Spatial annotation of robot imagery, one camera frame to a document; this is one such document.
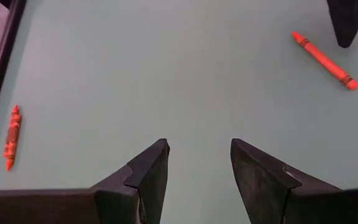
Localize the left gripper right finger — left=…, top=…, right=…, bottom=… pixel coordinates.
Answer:
left=230, top=138, right=358, bottom=224

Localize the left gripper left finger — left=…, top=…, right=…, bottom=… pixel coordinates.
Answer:
left=0, top=138, right=170, bottom=224

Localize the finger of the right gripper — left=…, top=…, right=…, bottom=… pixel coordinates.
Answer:
left=326, top=0, right=358, bottom=49

